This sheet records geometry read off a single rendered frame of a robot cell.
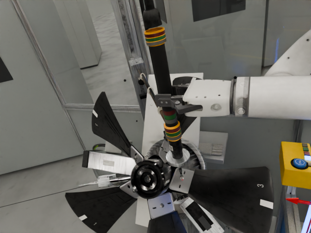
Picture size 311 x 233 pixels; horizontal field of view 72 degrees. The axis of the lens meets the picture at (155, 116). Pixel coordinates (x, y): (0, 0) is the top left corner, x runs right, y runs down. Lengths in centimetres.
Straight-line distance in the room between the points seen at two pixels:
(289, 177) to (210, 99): 59
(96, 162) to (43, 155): 209
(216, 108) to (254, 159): 114
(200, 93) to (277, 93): 14
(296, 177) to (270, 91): 56
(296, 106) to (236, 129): 99
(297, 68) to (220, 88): 17
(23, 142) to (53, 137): 35
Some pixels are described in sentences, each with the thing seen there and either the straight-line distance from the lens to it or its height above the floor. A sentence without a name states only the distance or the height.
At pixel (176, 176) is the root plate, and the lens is 73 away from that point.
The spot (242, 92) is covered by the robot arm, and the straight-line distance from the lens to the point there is 46.
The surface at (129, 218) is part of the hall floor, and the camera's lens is 215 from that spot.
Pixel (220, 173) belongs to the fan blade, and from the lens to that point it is 73.
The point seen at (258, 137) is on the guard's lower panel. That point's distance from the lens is 146.
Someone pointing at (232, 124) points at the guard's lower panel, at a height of 90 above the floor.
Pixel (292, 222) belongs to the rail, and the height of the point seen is 86.
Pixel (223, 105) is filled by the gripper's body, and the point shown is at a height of 149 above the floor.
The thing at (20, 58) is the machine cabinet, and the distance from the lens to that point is 251.
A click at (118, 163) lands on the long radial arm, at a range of 94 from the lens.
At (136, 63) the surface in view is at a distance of 111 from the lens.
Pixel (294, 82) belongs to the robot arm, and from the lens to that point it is 47.
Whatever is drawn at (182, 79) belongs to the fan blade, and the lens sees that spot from 76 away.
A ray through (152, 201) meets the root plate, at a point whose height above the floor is 114.
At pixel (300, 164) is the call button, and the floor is 108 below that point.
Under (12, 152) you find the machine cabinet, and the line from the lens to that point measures 315.
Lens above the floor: 173
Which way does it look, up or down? 32 degrees down
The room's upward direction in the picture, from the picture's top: 13 degrees counter-clockwise
